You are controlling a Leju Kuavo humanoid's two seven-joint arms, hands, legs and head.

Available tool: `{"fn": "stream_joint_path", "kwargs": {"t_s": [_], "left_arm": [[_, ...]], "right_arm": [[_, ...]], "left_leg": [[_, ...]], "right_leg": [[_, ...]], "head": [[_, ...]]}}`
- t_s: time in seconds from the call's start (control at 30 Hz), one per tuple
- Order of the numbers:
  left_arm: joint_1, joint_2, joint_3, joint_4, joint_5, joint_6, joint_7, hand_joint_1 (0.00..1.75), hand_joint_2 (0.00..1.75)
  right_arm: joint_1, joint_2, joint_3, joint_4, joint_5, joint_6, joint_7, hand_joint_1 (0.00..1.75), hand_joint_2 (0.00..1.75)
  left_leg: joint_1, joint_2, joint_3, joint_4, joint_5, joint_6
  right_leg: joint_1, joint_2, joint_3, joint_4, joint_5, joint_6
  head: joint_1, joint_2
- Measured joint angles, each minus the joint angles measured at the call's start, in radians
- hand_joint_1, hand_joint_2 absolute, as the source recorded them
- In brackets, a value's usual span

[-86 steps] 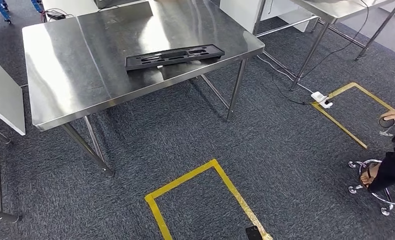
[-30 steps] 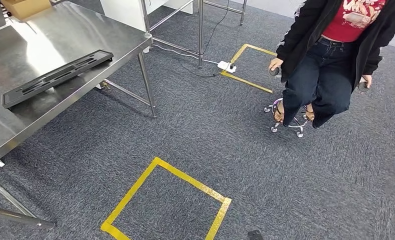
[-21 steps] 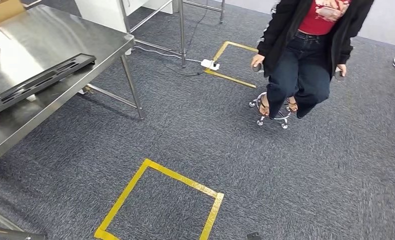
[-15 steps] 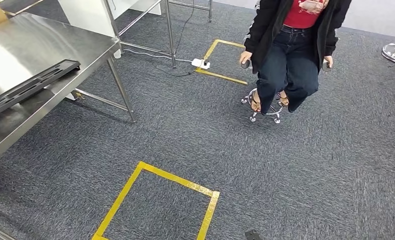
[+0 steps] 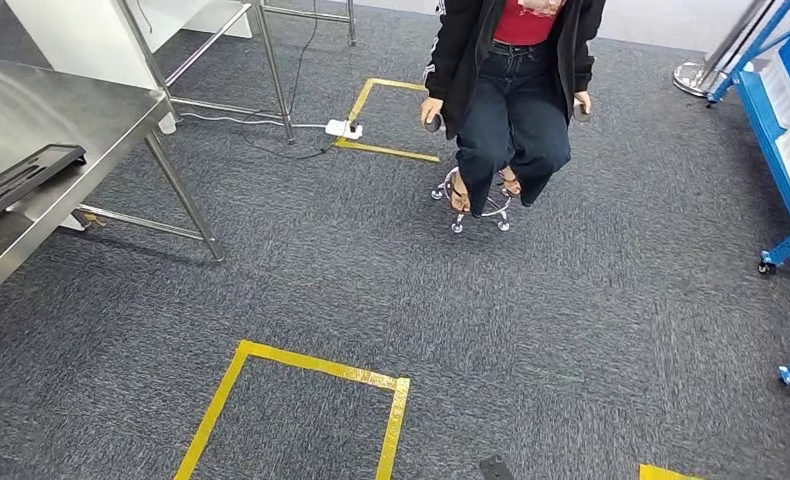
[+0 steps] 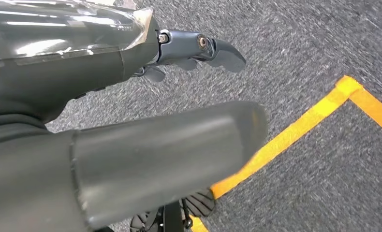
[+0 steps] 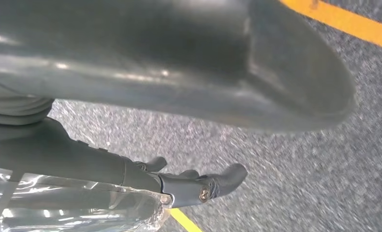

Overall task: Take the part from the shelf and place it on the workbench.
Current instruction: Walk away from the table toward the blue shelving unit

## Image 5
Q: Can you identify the person's hand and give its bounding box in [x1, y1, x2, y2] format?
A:
[420, 95, 447, 134]
[572, 89, 594, 125]

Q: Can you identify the person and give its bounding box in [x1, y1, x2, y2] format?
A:
[420, 0, 608, 219]

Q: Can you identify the white plastic crate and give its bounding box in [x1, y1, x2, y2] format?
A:
[758, 56, 790, 131]

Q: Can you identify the chrome stanchion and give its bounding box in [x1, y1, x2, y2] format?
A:
[672, 0, 775, 99]

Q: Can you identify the yellow floor tape square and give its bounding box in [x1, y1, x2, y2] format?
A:
[333, 77, 442, 165]
[172, 339, 412, 480]
[638, 463, 702, 480]

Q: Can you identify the steel frame table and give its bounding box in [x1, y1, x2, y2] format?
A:
[113, 0, 359, 146]

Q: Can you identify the white power strip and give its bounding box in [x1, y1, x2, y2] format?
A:
[323, 117, 365, 142]

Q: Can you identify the black plastic frame part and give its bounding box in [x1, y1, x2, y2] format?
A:
[0, 143, 89, 237]

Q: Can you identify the blue metal shelf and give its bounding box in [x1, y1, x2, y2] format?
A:
[705, 0, 790, 390]

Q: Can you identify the white panel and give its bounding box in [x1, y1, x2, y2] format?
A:
[4, 0, 255, 92]

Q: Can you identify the stainless steel workbench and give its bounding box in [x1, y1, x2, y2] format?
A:
[0, 54, 227, 317]

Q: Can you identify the black floor cable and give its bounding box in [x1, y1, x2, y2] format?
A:
[238, 0, 345, 162]

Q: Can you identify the white power cable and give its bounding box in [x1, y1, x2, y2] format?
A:
[177, 111, 330, 131]

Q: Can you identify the chrome stool with casters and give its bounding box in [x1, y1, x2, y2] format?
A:
[429, 165, 523, 235]

